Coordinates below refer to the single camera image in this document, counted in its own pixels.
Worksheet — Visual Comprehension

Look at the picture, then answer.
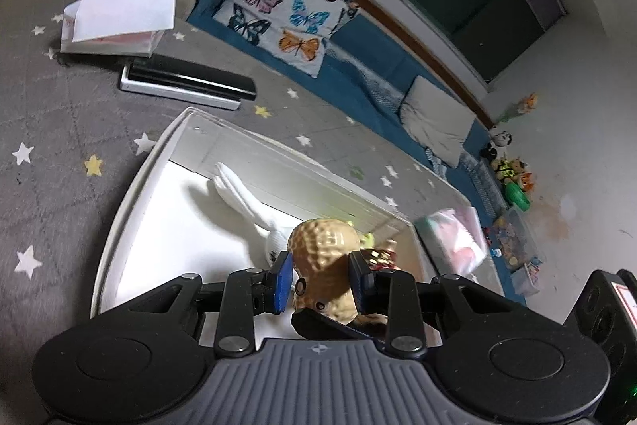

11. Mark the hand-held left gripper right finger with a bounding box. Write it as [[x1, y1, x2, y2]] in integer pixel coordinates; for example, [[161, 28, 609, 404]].
[[347, 250, 541, 356]]

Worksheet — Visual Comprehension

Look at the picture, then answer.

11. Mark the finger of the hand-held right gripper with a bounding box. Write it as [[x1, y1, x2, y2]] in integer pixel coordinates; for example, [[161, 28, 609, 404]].
[[291, 308, 394, 345]]

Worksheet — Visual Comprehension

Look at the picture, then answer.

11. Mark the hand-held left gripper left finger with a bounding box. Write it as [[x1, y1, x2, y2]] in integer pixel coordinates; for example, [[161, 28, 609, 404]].
[[92, 251, 295, 356]]

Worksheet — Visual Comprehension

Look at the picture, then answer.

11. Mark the small red white figurine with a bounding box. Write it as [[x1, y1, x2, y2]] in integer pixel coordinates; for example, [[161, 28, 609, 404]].
[[363, 241, 399, 274]]

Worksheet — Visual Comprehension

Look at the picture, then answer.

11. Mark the white rabbit plush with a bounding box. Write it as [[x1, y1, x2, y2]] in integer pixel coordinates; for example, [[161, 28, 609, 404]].
[[214, 162, 299, 271]]

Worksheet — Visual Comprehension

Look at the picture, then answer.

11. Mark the tan peanut toy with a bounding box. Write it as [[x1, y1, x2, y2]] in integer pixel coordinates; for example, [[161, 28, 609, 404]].
[[287, 218, 389, 326]]

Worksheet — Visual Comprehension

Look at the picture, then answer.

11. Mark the white storage bin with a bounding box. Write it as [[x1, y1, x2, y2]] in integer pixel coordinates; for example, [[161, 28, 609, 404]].
[[90, 106, 434, 321]]

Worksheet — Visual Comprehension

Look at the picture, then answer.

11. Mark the pink green tissue pack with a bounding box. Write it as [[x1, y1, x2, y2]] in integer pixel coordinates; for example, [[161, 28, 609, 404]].
[[414, 207, 491, 279]]

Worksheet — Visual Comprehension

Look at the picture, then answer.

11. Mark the small clear plastic box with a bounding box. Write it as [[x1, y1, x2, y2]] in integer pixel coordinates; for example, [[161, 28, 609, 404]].
[[510, 258, 544, 297]]

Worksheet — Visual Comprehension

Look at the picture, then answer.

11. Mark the clear plastic toy bin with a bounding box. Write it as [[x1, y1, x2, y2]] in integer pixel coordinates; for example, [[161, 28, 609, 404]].
[[490, 206, 541, 269]]

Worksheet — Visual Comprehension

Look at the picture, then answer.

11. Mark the green plastic toy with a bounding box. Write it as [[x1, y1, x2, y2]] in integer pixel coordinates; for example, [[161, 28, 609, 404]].
[[505, 182, 532, 212]]

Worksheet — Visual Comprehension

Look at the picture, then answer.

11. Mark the plain white pillow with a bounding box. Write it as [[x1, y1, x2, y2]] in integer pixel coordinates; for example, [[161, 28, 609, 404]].
[[398, 75, 477, 169]]

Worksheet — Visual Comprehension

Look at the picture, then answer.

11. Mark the yellow green plush toy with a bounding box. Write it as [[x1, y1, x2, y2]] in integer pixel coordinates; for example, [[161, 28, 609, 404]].
[[490, 156, 531, 184]]

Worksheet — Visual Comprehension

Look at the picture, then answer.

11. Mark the blue sofa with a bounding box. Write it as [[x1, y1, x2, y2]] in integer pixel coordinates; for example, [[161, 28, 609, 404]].
[[158, 0, 528, 306]]

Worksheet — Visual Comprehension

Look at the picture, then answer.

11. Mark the panda plush toy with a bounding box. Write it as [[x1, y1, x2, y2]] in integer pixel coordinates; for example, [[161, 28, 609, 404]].
[[480, 129, 516, 159]]

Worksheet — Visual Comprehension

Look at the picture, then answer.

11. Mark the flat black white box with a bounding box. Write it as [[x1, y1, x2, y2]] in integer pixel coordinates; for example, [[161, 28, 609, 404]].
[[119, 53, 258, 111]]

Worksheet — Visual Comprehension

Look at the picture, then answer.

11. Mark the orange green plush toy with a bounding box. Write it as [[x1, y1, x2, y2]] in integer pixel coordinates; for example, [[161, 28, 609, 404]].
[[500, 92, 539, 122]]

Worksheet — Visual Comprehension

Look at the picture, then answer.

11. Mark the butterfly print pillow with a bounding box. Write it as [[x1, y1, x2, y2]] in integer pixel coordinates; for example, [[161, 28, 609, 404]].
[[212, 0, 360, 80]]

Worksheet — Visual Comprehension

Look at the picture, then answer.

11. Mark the grey star-print mat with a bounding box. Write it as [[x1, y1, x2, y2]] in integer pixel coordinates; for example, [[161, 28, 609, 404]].
[[0, 0, 473, 425]]

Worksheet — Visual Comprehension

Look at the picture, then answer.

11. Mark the white open tissue box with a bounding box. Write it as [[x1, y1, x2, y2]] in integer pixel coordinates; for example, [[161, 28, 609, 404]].
[[60, 0, 178, 57]]

